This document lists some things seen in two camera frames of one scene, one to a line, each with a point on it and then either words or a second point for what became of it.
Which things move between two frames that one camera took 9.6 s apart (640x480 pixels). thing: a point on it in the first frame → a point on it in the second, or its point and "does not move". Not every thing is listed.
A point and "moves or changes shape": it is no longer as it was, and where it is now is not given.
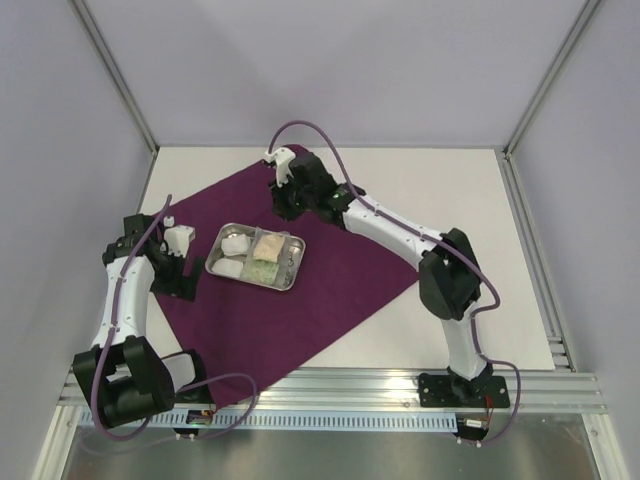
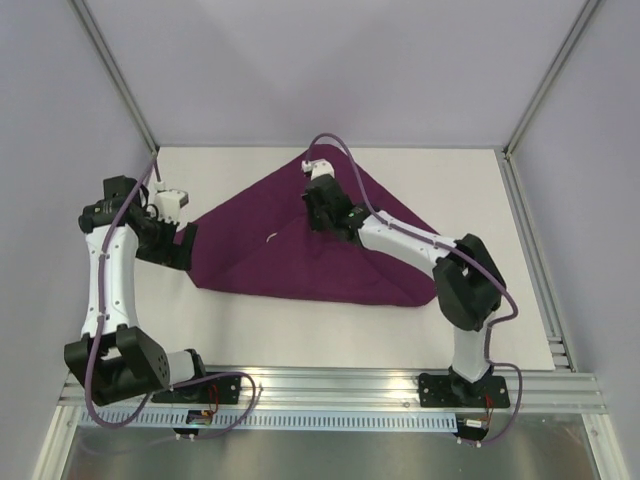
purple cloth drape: [271, 289] moves or changes shape
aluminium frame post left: [108, 61] does not move
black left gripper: [180, 285] → [171, 254]
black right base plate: [446, 391] does not move
